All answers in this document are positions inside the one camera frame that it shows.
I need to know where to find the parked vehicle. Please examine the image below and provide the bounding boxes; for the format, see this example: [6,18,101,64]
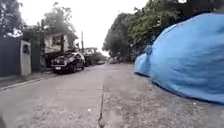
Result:
[83,51,108,67]

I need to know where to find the dark pole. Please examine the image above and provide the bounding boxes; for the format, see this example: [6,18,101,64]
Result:
[80,30,85,54]

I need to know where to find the black car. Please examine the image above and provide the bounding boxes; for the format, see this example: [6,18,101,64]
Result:
[50,50,87,75]

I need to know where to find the row of trees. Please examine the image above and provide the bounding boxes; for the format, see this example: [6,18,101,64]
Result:
[101,0,224,64]

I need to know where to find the grey concrete road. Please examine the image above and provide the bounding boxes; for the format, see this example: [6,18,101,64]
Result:
[0,63,224,128]

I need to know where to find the pale house with dark roof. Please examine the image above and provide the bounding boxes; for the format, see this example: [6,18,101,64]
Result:
[43,31,79,68]

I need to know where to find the tree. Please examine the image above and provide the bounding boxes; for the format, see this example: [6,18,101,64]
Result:
[39,1,78,38]
[0,0,26,38]

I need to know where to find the blue covered car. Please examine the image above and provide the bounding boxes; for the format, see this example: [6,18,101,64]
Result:
[134,12,224,105]

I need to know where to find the grey pavement with kerb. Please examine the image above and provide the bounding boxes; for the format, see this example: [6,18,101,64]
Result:
[0,70,58,92]

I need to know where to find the dark fence with white pillar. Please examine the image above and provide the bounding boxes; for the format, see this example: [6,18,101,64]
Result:
[0,35,43,78]

